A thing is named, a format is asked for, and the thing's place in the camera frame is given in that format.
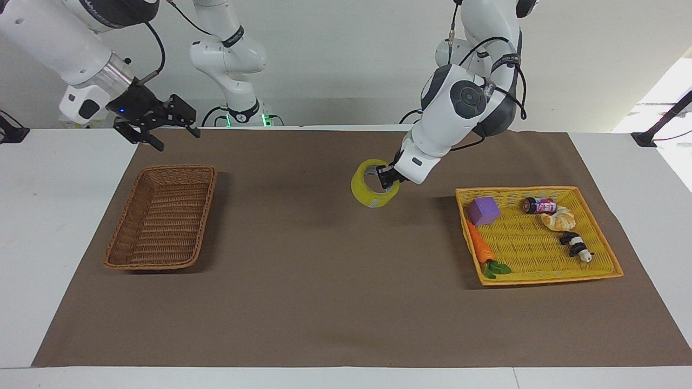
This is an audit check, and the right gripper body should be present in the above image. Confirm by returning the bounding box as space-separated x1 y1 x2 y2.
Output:
106 81 170 131

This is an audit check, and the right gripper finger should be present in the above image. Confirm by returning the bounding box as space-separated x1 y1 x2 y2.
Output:
164 94 202 139
113 122 165 152

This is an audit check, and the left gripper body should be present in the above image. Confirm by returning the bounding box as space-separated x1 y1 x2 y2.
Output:
387 151 408 182

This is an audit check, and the yellow tape roll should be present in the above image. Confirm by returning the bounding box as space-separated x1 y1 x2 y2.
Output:
350 159 402 209

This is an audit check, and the brown wicker basket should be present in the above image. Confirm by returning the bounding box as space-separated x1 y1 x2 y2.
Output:
103 165 218 271

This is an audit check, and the yellow woven basket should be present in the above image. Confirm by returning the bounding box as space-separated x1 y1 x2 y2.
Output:
455 186 624 286

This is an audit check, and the purple cube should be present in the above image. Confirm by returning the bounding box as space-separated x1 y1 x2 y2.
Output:
468 197 502 226

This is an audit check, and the orange toy carrot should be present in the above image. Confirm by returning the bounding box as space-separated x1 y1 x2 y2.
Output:
467 220 513 280

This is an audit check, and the black stand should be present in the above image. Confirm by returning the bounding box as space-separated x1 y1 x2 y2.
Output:
631 89 692 148
0 110 31 145

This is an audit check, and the toy croissant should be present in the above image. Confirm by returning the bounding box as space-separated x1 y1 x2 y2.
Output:
540 206 577 232

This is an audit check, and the toy panda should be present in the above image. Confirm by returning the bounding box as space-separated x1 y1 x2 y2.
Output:
558 231 596 264

